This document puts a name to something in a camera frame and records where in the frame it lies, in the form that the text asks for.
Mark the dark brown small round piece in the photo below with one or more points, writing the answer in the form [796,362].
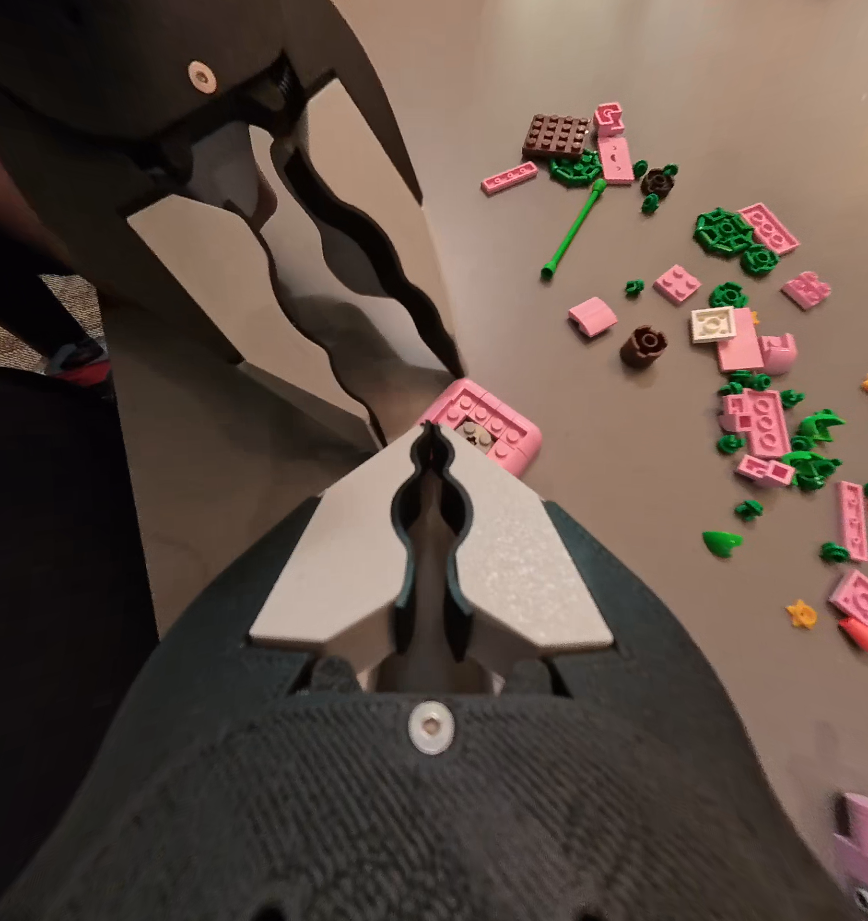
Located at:
[655,182]

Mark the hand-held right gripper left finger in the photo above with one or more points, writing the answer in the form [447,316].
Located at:
[333,568]

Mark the white square tile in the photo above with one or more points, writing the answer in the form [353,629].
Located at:
[712,325]

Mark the person's left hand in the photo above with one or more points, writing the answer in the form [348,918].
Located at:
[9,201]

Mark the brown round brick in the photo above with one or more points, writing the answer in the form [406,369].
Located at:
[642,347]

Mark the pink and brown brick assembly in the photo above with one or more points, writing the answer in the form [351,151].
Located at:
[506,432]

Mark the red cone piece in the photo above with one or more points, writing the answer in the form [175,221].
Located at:
[864,635]

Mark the scattered pink bricks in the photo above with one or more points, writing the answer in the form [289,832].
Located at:
[765,424]

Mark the green rod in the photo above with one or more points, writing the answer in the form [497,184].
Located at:
[574,230]

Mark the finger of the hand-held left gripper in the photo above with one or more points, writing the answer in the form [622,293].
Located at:
[211,273]
[355,151]

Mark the pink and brown branch assembly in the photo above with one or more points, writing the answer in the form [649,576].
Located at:
[865,849]

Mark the scattered green plant pieces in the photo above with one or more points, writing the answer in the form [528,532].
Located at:
[725,232]

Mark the brown square studded plate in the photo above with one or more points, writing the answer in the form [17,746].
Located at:
[556,135]

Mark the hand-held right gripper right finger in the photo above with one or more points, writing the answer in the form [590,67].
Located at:
[527,568]

